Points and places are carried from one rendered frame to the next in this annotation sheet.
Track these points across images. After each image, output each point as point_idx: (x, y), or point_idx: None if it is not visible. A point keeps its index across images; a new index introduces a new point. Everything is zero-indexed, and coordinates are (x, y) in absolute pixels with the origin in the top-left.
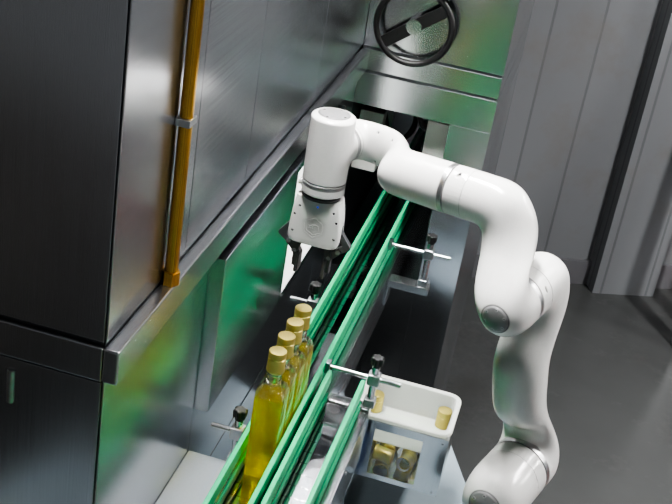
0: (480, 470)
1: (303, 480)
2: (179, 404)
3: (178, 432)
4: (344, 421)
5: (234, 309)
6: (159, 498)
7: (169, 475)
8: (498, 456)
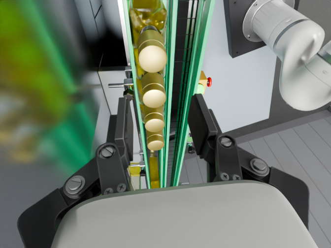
0: (302, 103)
1: (176, 66)
2: (97, 135)
3: (100, 113)
4: (205, 40)
5: (69, 113)
6: (110, 110)
7: (105, 101)
8: (324, 95)
